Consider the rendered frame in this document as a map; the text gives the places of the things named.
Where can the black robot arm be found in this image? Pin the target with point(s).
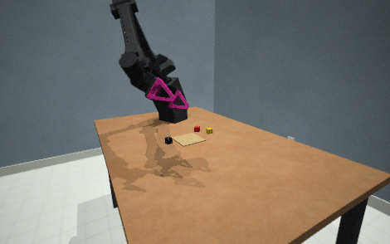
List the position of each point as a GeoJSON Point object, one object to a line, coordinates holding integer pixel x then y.
{"type": "Point", "coordinates": [135, 41]}

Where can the beige square mat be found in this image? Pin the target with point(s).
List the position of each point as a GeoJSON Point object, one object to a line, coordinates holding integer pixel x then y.
{"type": "Point", "coordinates": [188, 139]}

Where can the black die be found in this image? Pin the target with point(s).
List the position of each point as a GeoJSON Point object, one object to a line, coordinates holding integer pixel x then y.
{"type": "Point", "coordinates": [168, 140]}

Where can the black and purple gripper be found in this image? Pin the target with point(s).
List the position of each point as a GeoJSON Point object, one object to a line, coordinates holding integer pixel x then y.
{"type": "Point", "coordinates": [158, 91]}

